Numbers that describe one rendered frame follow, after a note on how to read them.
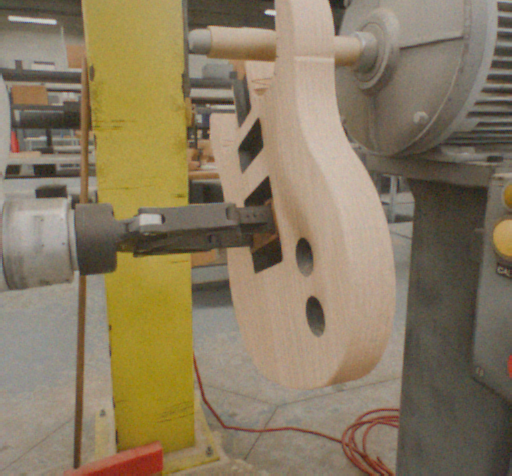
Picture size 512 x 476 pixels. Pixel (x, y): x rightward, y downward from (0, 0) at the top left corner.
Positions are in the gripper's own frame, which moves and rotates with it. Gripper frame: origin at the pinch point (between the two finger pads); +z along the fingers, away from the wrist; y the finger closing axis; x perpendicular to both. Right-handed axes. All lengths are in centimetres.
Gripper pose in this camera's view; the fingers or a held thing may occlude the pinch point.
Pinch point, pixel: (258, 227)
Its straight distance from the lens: 51.3
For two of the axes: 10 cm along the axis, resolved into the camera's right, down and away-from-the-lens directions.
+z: 9.4, -0.6, 3.4
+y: 3.1, -2.7, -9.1
